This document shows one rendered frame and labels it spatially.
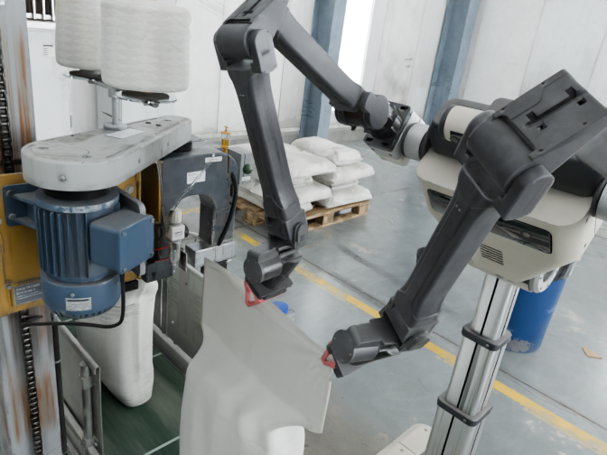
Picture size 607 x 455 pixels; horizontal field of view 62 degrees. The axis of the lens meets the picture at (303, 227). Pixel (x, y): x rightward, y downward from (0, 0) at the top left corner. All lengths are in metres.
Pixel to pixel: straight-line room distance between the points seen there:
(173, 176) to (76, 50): 0.35
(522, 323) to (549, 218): 2.19
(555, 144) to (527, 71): 8.81
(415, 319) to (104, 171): 0.59
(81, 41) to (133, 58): 0.26
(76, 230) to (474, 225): 0.70
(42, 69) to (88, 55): 2.79
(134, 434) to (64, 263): 0.93
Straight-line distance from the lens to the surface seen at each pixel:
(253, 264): 1.02
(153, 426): 1.88
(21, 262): 1.23
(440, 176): 1.20
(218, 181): 1.38
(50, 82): 4.05
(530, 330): 3.31
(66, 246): 1.04
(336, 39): 7.04
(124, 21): 1.00
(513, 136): 0.59
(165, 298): 2.27
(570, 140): 0.59
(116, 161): 0.98
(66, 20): 1.26
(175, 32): 1.01
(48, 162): 0.96
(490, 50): 9.68
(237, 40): 0.89
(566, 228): 1.10
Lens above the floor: 1.69
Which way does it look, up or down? 22 degrees down
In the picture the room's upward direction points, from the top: 8 degrees clockwise
